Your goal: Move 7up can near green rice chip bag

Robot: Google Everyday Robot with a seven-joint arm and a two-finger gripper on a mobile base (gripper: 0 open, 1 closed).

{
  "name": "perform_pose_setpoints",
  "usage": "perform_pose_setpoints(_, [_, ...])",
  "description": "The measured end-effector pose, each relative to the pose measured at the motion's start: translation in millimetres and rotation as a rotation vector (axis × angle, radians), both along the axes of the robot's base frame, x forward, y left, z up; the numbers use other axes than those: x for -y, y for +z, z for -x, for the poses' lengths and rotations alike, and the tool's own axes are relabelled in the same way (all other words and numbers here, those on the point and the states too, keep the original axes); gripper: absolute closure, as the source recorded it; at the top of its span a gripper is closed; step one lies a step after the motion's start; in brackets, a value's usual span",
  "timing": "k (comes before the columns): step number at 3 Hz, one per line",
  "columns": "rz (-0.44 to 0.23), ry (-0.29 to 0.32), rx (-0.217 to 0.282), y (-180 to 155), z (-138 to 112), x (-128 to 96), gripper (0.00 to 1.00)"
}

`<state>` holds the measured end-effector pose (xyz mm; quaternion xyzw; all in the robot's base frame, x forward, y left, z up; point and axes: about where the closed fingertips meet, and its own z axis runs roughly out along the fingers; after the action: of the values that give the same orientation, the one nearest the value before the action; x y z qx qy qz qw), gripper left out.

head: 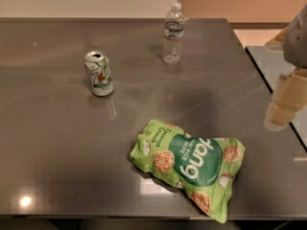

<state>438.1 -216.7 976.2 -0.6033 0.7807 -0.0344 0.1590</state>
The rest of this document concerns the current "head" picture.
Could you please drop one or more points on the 7up soda can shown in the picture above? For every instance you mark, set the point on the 7up soda can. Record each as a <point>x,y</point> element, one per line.
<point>98,71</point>

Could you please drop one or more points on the clear plastic water bottle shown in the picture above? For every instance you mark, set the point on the clear plastic water bottle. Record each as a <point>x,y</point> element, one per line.
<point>173,34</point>

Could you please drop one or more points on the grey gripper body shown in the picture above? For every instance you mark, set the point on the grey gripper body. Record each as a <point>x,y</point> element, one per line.
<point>297,45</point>

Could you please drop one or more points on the green rice chip bag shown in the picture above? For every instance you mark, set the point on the green rice chip bag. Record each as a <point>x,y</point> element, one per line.
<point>203,168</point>

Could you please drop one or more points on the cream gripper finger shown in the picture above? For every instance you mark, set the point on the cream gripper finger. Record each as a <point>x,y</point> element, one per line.
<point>288,98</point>

